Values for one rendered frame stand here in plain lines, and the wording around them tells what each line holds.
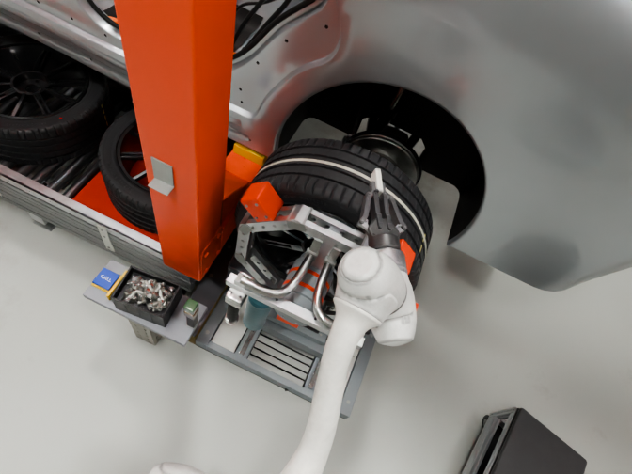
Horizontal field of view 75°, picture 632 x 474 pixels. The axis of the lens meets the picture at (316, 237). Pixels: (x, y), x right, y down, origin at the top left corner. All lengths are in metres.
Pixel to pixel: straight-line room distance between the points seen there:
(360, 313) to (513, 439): 1.48
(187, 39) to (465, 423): 2.13
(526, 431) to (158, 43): 1.99
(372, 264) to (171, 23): 0.54
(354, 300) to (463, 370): 1.78
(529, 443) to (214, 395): 1.39
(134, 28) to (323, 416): 0.80
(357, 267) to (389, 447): 1.59
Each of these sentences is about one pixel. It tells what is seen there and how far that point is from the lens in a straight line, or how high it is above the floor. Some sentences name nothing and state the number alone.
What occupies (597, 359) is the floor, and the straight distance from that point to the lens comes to 3.08.
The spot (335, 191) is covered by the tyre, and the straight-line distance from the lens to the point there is 1.15.
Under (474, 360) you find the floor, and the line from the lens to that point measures 2.55.
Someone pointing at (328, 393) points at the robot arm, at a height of 1.27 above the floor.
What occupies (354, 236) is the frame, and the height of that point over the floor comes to 1.11.
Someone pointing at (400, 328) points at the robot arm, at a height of 1.30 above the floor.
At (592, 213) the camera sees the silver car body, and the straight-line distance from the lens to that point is 1.56.
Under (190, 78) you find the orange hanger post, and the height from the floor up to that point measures 1.49.
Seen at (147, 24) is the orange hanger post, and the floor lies 1.56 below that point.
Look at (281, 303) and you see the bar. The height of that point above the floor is 0.98.
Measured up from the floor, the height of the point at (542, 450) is 0.34.
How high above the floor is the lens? 2.07
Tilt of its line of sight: 57 degrees down
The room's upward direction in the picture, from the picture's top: 25 degrees clockwise
